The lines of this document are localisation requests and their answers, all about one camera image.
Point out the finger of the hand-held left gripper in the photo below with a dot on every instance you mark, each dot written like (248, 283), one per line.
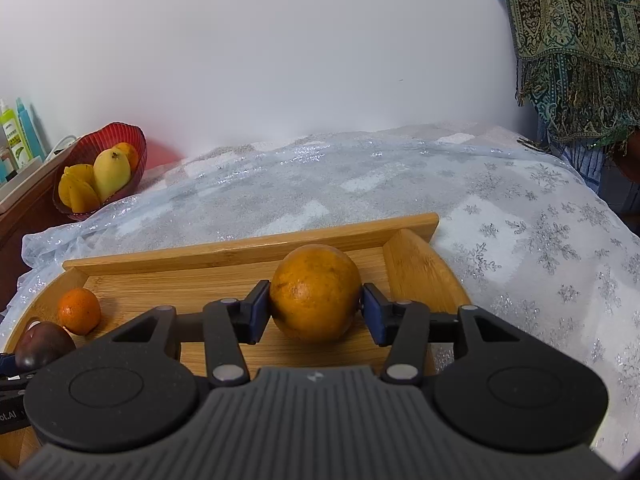
(7, 364)

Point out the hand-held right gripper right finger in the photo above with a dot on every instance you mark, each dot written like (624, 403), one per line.
(375, 315)

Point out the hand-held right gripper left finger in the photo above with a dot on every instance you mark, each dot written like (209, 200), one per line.
(259, 312)

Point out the dark purple round fruit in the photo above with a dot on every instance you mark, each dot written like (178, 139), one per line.
(45, 345)

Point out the large yellow-brown orange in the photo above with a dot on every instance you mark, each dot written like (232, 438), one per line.
(315, 292)

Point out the wooden bamboo tray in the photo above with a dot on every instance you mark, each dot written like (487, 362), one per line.
(200, 266)

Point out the small mandarin orange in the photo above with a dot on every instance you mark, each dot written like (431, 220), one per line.
(79, 311)

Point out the wooden cabinet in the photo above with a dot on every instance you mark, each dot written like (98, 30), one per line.
(25, 242)

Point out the sheer snowflake cloth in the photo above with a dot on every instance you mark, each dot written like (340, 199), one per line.
(400, 185)

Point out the white rectangular tray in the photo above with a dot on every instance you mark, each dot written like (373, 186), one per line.
(20, 182)

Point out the yellow starfruit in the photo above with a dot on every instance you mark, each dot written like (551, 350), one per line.
(77, 190)

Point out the yellow mango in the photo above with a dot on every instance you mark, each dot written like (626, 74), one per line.
(112, 175)

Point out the orange fruit in bowl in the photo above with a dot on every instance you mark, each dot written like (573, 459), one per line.
(130, 154)

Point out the red fruit bowl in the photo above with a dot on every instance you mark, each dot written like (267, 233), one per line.
(135, 135)

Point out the green and white bottle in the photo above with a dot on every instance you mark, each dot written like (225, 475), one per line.
(12, 135)

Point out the dark wooden furniture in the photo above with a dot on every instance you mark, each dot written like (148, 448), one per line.
(625, 175)

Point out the green patterned scarf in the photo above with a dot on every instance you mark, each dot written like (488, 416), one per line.
(575, 35)

